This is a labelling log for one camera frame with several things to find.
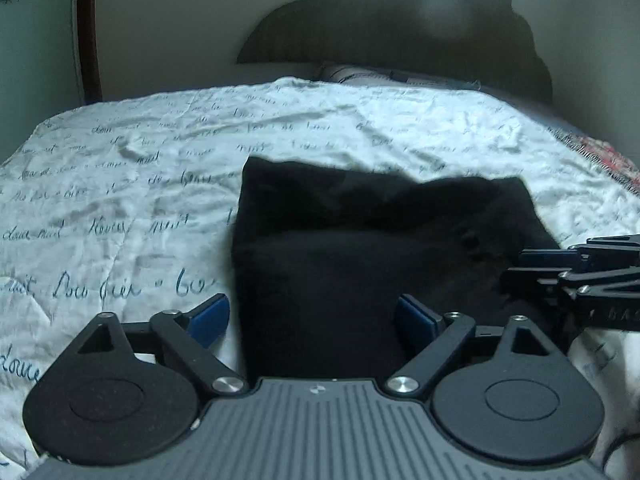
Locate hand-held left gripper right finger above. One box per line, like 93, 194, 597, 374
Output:
384, 294, 558, 402

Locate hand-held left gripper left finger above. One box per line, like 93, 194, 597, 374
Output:
75, 292, 250, 401

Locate white script-print bedspread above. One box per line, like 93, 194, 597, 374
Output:
0, 76, 640, 480

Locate striped grey pillow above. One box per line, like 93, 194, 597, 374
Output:
317, 60, 483, 92

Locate dark scalloped headboard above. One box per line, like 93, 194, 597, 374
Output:
236, 0, 554, 105

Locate black pants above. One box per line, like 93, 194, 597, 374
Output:
231, 156, 576, 382

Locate brown wooden frame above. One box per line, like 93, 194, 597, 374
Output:
75, 0, 104, 104

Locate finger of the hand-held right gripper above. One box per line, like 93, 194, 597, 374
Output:
500, 266, 640, 313
519, 234, 640, 272

